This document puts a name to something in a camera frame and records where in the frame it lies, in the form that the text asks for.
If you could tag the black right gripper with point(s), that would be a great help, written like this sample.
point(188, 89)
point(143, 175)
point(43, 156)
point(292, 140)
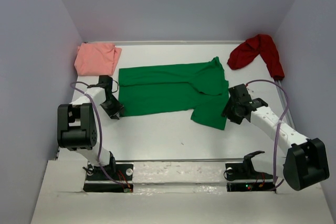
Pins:
point(227, 112)

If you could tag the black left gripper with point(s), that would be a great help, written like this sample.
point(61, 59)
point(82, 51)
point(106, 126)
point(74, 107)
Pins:
point(118, 108)

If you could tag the green t-shirt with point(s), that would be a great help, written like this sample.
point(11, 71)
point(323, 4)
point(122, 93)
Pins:
point(200, 87)

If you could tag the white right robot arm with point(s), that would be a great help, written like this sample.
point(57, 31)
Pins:
point(297, 160)

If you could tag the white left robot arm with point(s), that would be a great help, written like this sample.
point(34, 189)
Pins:
point(79, 127)

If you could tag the folded pink t-shirt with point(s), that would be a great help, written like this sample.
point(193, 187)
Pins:
point(95, 59)

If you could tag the red t-shirt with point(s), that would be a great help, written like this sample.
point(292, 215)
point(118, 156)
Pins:
point(259, 45)

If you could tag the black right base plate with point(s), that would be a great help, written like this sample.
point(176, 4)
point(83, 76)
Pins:
point(249, 179)

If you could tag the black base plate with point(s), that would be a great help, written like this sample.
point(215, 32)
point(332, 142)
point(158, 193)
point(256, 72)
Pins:
point(120, 181)
point(249, 179)

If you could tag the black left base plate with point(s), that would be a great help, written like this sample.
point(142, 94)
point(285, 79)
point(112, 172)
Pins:
point(120, 181)

